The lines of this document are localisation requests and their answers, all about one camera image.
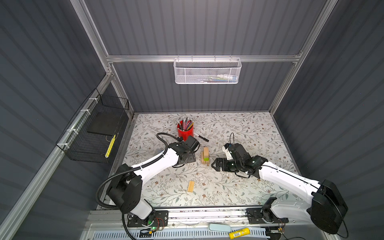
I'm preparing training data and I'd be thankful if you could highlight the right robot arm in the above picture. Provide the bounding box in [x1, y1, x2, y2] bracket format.
[211, 143, 348, 235]

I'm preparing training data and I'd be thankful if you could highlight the black wire basket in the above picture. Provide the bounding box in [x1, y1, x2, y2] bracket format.
[56, 91, 130, 164]

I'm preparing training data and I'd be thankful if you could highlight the light blue eraser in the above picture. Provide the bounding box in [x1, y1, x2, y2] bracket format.
[208, 223, 232, 233]

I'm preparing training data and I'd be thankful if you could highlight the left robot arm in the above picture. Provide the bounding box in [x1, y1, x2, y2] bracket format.
[107, 133, 200, 225]

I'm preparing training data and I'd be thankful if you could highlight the black white marker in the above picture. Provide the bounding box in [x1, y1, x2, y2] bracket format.
[198, 135, 209, 142]

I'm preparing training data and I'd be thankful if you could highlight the white wire basket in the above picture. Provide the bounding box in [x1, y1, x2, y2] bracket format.
[173, 58, 242, 85]

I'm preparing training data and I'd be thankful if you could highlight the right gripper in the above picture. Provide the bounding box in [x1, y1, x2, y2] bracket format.
[210, 157, 242, 172]

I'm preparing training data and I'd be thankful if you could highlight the black corrugated cable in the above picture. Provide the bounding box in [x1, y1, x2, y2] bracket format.
[95, 132, 181, 240]

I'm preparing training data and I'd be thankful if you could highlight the yellow highlighter in basket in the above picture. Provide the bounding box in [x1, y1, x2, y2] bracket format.
[105, 135, 116, 159]

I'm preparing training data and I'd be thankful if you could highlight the red pen cup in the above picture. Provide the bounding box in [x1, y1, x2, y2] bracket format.
[177, 120, 194, 141]

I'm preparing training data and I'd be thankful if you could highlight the wood block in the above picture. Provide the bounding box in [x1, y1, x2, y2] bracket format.
[187, 181, 195, 193]
[201, 152, 210, 166]
[203, 147, 209, 158]

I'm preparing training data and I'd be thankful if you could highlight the yellow glue stick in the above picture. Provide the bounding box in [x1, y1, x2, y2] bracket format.
[229, 228, 251, 240]

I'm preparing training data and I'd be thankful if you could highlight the floral table mat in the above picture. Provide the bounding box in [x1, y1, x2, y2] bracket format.
[124, 112, 298, 207]

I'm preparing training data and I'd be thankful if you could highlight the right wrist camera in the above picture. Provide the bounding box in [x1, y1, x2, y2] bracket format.
[223, 143, 233, 161]

